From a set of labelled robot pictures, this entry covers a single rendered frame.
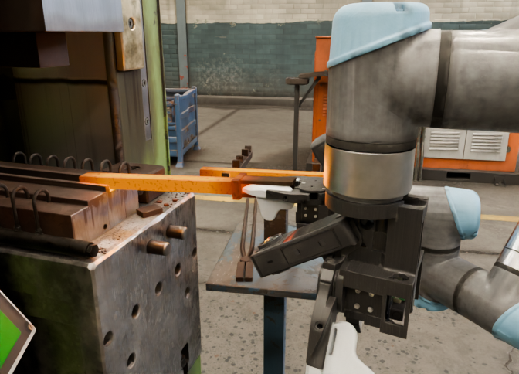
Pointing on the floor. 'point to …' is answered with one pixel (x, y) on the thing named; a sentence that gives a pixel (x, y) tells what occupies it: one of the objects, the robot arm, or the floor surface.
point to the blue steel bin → (182, 122)
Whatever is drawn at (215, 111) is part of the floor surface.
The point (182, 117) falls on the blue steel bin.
